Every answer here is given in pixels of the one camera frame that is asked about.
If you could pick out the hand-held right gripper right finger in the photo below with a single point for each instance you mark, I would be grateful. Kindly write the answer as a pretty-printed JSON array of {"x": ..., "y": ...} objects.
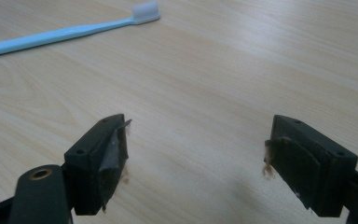
[{"x": 310, "y": 165}]

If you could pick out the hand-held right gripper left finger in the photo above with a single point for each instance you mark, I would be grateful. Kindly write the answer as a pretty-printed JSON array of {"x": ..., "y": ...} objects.
[{"x": 90, "y": 161}]

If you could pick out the light blue toothbrush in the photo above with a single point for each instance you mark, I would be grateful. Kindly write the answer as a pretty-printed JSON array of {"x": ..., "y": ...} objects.
[{"x": 59, "y": 33}]

